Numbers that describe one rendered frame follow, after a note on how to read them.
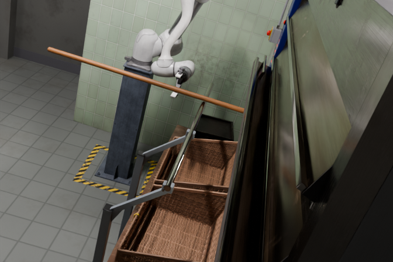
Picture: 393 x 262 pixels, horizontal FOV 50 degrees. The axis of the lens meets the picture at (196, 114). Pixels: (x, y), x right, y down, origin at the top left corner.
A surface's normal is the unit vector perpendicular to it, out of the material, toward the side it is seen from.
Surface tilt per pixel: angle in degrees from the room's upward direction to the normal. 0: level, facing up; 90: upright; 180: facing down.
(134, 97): 90
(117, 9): 90
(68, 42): 90
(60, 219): 0
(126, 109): 90
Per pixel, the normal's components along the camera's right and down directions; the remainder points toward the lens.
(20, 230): 0.26, -0.86
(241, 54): -0.18, 0.41
